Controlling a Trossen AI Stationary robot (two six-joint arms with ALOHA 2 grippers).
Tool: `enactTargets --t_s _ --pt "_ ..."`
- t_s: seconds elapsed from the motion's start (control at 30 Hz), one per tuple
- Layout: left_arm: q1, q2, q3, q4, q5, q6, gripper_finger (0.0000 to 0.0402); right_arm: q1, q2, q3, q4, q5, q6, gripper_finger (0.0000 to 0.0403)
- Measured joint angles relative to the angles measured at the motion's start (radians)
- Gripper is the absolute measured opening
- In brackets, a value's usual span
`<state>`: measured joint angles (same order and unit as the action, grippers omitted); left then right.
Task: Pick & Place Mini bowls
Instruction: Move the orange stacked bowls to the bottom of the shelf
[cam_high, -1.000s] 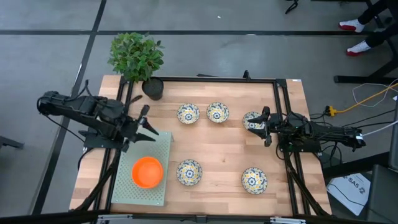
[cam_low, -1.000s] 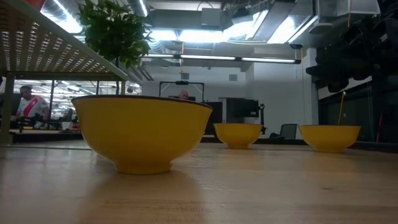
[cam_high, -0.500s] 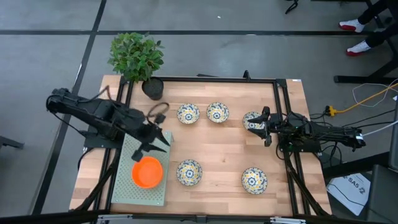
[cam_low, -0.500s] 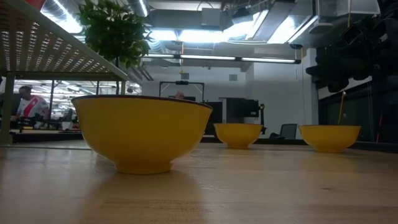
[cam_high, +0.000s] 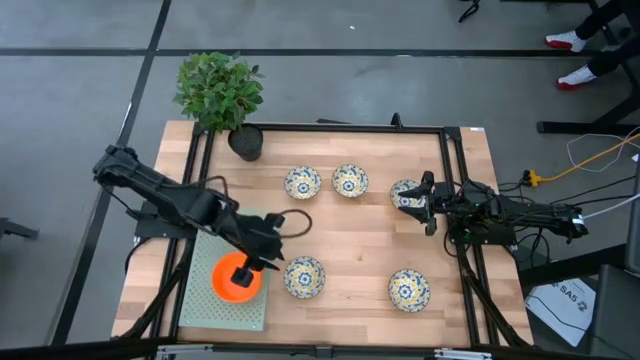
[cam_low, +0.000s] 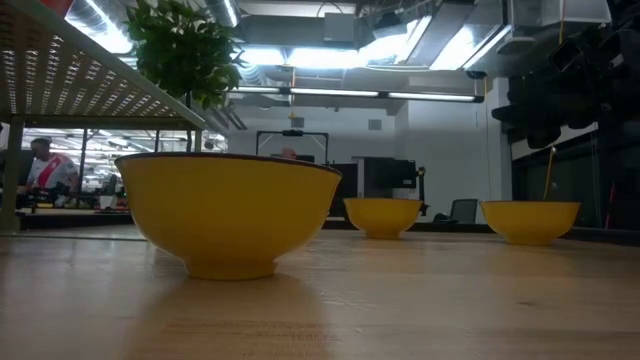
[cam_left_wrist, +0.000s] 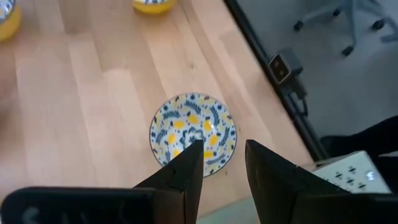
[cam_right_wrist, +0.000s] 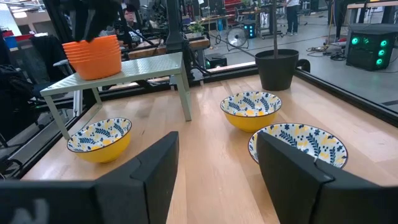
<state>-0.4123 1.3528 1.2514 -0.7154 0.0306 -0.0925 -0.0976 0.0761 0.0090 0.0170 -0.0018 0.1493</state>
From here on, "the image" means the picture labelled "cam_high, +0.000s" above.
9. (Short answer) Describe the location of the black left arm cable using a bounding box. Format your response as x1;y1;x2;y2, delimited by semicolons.
272;208;314;240

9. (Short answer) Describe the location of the person's foot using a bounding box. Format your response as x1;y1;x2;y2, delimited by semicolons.
544;29;589;54
556;64;598;92

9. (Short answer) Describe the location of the orange plastic bowl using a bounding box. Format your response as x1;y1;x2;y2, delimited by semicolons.
210;251;264;305

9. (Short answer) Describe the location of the light grey cable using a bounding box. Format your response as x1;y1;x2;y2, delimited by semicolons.
544;193;640;234

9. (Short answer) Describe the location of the thin white cable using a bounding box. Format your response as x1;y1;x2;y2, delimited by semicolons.
566;130;640;174

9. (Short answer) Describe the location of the black floor beam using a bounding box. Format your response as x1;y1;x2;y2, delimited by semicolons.
517;243;629;287

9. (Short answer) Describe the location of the yellow extension cable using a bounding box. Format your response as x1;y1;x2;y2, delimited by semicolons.
522;133;640;189

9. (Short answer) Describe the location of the black aluminium rig frame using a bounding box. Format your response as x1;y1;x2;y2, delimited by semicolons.
110;121;536;360

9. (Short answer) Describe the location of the green plant in black pot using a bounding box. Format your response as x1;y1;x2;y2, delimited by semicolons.
172;50;266;163

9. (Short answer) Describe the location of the white printed bag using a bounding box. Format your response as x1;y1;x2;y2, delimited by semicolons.
523;277;598;349

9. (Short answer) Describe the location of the person's leg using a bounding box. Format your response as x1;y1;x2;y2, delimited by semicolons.
587;34;640;77
574;0;631;41

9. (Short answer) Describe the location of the black power cable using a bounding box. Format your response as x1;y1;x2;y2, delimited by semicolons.
497;174;640;211

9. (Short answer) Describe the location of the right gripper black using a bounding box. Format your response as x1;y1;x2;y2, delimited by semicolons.
397;170;470;238

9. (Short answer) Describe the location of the silver metal bracket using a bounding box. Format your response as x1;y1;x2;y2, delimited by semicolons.
433;348;494;360
156;343;215;359

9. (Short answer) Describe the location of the black furniture foot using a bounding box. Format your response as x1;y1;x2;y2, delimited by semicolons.
0;216;40;242

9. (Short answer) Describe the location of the pale green perforated metal shelf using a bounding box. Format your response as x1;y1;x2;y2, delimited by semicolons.
178;208;280;332

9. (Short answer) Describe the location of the blue yellow floral ceramic bowl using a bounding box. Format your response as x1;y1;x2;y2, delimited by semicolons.
387;268;432;314
283;165;323;201
331;163;370;199
389;178;426;211
283;255;327;300

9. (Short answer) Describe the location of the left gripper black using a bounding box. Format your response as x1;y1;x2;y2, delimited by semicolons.
230;214;285;289

